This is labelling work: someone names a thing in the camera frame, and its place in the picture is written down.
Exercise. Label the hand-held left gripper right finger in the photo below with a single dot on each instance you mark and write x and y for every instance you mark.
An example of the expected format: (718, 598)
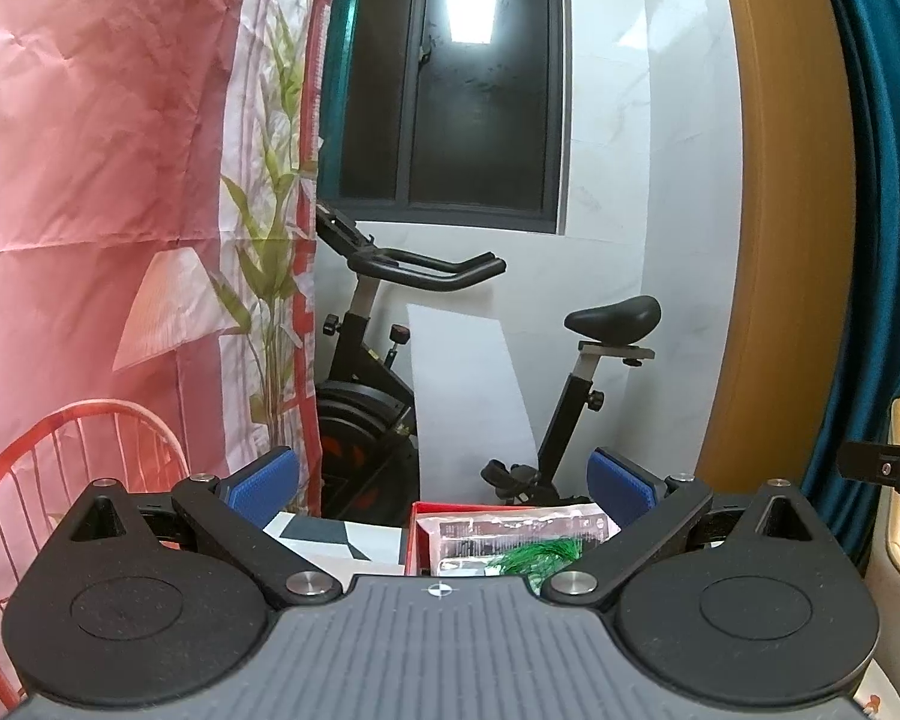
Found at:
(622, 484)

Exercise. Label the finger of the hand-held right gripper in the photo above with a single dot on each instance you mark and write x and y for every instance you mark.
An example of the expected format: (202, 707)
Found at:
(881, 465)

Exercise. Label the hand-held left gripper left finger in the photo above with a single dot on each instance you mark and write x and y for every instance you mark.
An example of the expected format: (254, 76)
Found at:
(266, 481)

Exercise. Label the green frilly cloth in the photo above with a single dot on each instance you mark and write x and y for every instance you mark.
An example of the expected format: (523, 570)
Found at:
(540, 556)

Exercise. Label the clear printed plastic bag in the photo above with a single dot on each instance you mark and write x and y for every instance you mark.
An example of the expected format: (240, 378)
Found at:
(510, 525)

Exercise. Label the red cardboard box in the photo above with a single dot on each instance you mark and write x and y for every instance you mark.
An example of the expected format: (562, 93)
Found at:
(422, 547)

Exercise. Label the geometric patterned bedsheet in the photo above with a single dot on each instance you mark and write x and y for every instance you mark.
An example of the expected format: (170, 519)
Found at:
(322, 536)

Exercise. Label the black exercise bike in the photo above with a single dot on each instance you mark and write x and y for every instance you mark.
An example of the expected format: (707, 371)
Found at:
(360, 405)

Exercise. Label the white board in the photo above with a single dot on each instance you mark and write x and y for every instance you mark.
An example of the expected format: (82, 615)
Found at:
(465, 390)

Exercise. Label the brown wooden panel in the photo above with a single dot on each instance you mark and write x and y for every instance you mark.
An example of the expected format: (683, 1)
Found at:
(780, 202)

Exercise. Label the teal curtain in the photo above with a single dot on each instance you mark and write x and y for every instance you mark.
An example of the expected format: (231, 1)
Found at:
(885, 165)

